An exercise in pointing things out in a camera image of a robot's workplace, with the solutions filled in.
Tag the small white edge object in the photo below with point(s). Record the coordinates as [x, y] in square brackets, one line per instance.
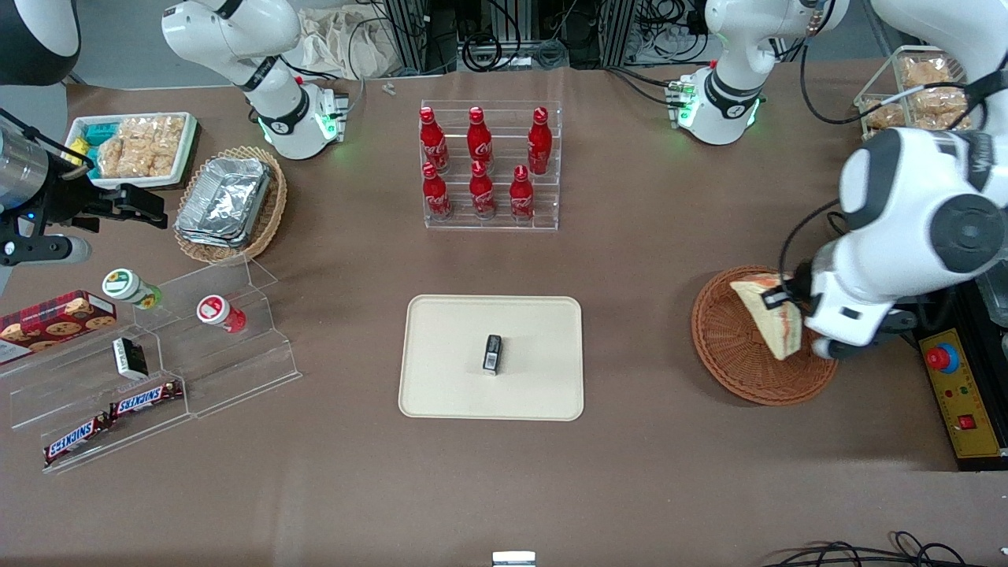
[513, 560]

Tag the yellow emergency stop control box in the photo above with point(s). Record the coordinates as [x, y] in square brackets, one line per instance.
[965, 421]

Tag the clear acrylic stepped shelf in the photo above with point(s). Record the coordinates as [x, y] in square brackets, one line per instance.
[79, 394]
[236, 370]

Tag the red cookie box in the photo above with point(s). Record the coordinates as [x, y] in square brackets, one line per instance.
[55, 319]

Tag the teal snack packet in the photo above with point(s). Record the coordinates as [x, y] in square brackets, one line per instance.
[98, 134]

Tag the Snickers chocolate bar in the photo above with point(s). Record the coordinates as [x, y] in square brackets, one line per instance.
[146, 399]
[77, 439]

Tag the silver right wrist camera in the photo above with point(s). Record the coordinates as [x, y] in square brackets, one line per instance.
[47, 250]

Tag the white rectangular snack tray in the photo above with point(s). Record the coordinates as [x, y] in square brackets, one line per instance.
[189, 134]

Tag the beige plastic tray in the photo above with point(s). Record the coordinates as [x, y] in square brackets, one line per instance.
[449, 378]

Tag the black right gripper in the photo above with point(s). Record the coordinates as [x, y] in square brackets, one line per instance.
[69, 200]

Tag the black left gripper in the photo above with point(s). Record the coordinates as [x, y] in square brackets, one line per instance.
[801, 284]

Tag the clear rice cracker packets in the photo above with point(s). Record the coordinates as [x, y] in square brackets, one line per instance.
[142, 146]

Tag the clear acrylic bottle rack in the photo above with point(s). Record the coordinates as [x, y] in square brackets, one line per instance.
[504, 220]

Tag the triangular sandwich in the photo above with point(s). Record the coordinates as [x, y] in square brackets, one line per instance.
[780, 331]

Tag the green lidded cup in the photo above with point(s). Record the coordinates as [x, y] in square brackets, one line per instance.
[126, 286]

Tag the beige cloth bag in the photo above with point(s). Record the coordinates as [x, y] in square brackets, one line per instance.
[339, 43]

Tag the red lidded cup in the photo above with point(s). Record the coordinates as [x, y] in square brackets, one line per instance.
[216, 311]

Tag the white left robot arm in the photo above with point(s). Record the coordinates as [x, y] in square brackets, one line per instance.
[906, 197]

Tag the stacked aluminium foil trays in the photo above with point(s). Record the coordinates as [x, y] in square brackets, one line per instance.
[224, 201]

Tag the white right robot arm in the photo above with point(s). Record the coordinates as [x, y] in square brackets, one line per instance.
[236, 31]

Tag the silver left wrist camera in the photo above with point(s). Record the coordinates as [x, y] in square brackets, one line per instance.
[827, 348]

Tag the oval light wicker basket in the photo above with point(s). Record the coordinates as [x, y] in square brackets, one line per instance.
[272, 213]

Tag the round brown wicker basket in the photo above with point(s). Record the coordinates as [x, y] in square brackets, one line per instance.
[724, 354]

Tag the small black white box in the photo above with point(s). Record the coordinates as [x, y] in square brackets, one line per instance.
[130, 358]

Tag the yellow snack packet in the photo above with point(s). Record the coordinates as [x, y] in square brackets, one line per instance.
[77, 151]

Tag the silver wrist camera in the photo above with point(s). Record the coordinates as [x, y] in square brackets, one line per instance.
[47, 250]
[827, 348]

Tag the red cola bottle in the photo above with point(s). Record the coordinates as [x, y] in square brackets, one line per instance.
[520, 198]
[479, 140]
[431, 142]
[481, 195]
[539, 142]
[435, 197]

